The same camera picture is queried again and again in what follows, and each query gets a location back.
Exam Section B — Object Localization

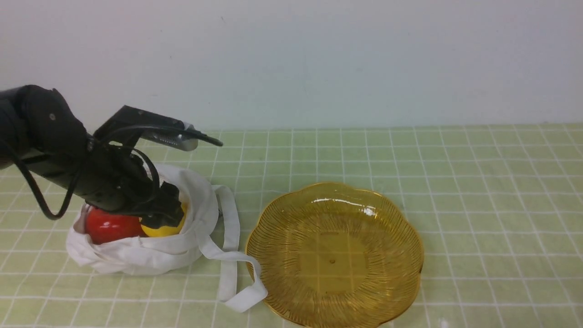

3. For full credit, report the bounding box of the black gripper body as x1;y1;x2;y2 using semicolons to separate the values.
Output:
73;146;160;214

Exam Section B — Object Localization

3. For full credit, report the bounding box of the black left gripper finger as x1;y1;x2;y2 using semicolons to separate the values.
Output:
153;181;183;223

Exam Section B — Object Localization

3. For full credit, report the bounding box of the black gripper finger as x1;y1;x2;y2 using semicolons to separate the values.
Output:
142;210;179;229

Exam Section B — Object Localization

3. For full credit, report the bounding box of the yellow lemon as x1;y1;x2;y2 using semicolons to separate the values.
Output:
139;203;188;237

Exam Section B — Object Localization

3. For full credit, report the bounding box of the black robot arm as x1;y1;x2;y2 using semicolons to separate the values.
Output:
1;85;185;228

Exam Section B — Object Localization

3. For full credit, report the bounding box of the white cloth tote bag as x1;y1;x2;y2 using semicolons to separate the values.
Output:
66;164;268;312

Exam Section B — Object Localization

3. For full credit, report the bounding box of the amber glass fruit plate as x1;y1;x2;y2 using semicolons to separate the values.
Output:
245;182;424;328

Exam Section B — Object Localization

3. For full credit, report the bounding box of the red apple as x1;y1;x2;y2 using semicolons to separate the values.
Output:
85;208;147;245

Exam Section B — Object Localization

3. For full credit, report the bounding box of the wrist camera with black bracket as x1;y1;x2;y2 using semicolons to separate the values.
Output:
93;105;224;152

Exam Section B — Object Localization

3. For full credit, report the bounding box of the black cable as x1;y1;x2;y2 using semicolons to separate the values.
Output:
9;150;85;220

